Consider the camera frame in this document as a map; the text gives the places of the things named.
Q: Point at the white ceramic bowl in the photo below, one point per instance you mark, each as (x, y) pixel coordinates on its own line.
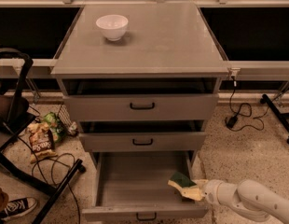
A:
(113, 26)

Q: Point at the grey open bottom drawer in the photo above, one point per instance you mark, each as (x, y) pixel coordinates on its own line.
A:
(134, 186)

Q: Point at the green and yellow sponge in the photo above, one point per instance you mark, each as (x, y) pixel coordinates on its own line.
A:
(180, 182)

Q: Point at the black metal stand frame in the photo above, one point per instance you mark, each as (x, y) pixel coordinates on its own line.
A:
(13, 123)

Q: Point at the black wheeled stand leg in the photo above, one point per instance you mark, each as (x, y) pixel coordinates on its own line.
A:
(282, 117)

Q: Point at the wire mesh basket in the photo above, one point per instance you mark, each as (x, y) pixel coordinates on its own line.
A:
(70, 126)

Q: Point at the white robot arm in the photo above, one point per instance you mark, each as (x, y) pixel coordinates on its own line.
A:
(248, 199)

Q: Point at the green snack bag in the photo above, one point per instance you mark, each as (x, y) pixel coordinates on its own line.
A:
(56, 126)

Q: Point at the grey metal drawer cabinet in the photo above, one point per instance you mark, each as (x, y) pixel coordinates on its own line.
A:
(167, 50)

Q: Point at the brown snack bag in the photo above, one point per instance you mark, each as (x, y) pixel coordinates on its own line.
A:
(41, 142)

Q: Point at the grey top drawer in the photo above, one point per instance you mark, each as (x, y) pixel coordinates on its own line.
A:
(141, 107)

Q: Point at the grey middle drawer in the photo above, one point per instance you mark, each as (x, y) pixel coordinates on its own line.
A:
(129, 142)

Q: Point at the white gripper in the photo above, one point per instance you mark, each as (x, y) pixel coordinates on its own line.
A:
(212, 189)

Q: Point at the black and white sneaker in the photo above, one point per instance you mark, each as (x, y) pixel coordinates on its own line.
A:
(18, 208)

